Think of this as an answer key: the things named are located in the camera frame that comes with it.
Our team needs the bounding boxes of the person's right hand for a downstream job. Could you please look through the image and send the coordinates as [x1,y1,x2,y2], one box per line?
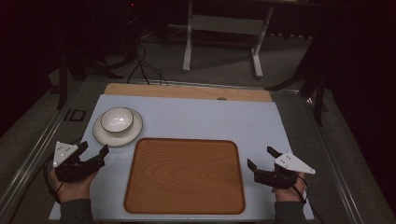
[272,173,308,203]

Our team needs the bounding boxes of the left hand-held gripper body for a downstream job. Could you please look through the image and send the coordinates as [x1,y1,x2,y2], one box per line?
[51,141,106,184]

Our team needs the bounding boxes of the white bowl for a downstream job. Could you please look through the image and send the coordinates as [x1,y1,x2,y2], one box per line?
[100,106,134,134]

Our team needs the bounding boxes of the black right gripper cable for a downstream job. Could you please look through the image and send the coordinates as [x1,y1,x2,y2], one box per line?
[290,174,326,224]

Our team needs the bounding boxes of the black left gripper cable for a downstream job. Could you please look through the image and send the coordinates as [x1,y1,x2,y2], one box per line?
[42,136,82,204]

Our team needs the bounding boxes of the metal floor rail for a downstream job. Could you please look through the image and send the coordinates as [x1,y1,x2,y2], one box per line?
[303,94,367,224]
[0,79,84,218]

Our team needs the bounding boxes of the white metal stand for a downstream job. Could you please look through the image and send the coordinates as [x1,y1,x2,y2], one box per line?
[182,0,276,79]

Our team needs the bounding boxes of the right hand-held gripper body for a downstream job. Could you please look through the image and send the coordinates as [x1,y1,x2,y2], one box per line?
[254,151,317,190]

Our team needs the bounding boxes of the pale blue table mat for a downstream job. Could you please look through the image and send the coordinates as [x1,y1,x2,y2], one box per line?
[48,93,316,222]

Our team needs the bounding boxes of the black floor cables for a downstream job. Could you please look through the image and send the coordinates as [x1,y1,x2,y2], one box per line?
[125,42,170,87]

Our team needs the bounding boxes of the person's left hand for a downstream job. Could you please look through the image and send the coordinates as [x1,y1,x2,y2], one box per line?
[49,167,98,204]

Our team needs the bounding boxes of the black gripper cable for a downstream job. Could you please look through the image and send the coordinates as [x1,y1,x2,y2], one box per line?
[290,174,326,224]
[42,136,82,204]

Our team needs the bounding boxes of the white plate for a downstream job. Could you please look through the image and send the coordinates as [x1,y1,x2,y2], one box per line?
[92,106,144,148]

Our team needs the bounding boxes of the black tripod stand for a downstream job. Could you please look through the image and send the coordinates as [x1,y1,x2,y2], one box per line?
[264,31,331,128]
[55,49,125,110]

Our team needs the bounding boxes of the brown wooden tray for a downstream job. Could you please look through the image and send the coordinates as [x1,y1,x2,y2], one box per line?
[122,136,247,216]

